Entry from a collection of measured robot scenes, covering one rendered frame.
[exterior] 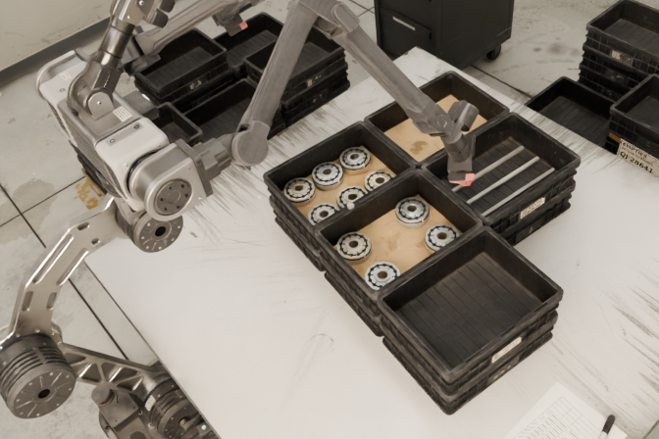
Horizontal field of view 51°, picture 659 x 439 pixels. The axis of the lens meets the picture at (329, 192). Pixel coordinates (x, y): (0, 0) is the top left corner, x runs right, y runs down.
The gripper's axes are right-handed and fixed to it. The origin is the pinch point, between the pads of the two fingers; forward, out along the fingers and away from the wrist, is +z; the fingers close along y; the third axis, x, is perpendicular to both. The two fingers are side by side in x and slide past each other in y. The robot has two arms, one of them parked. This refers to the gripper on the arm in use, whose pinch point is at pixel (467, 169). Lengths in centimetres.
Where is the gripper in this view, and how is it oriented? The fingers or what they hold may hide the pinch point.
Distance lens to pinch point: 199.8
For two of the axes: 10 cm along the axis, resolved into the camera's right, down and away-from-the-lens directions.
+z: 3.8, 4.4, 8.2
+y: -1.2, 9.0, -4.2
